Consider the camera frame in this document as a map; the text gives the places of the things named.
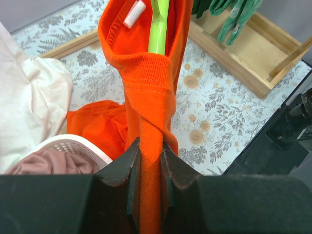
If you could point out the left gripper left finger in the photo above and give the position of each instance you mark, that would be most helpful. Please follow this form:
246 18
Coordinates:
103 203

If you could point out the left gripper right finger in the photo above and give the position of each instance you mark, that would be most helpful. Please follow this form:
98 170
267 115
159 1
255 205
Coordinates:
193 203

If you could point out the orange t shirt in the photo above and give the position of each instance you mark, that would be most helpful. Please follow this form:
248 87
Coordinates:
113 127

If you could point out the green hanger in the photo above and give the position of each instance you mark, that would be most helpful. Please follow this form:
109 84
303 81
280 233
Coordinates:
157 36

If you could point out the white Coca-Cola t shirt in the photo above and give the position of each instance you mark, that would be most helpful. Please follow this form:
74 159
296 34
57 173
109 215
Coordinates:
35 95

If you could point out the white laundry basket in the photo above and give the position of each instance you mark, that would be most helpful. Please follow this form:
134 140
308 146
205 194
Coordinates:
75 144

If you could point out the pink garment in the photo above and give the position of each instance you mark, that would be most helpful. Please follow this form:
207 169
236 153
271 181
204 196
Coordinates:
48 162

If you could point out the floral table cloth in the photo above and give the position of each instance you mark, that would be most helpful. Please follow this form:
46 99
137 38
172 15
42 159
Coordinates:
216 115

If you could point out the wooden clothes rack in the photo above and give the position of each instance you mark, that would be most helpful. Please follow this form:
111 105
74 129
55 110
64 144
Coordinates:
260 58

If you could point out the dark green garment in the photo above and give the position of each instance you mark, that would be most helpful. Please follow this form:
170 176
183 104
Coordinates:
199 7

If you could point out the light green tie-dye garment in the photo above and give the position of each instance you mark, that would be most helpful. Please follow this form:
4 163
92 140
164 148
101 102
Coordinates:
240 12

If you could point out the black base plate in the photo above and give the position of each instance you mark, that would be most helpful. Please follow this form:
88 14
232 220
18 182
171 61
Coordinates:
276 149

